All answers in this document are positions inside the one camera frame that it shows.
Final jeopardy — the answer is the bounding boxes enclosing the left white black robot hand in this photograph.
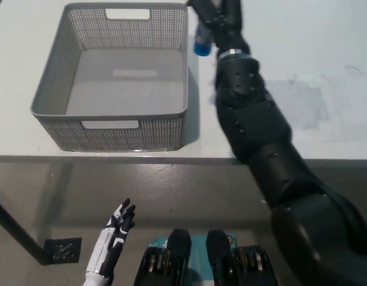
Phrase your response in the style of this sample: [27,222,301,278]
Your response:
[85,198,137,276]

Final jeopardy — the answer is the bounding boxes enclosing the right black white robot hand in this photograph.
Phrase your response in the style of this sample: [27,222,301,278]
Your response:
[186,0,251,60]

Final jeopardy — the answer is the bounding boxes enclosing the white blue shampoo tube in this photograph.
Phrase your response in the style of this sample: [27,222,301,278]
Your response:
[193,20,213,57]

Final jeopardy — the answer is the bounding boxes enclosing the black table foot plate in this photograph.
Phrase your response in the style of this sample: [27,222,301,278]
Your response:
[43,237,83,265]

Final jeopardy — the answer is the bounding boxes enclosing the black metal table leg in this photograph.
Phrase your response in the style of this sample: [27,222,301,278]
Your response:
[0,195,51,266]

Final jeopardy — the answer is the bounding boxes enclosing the black robot legs with teal base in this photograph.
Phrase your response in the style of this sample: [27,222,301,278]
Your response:
[132,228,279,286]

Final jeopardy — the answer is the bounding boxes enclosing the grey perforated plastic basket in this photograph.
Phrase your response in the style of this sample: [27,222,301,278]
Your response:
[29,2,190,153]

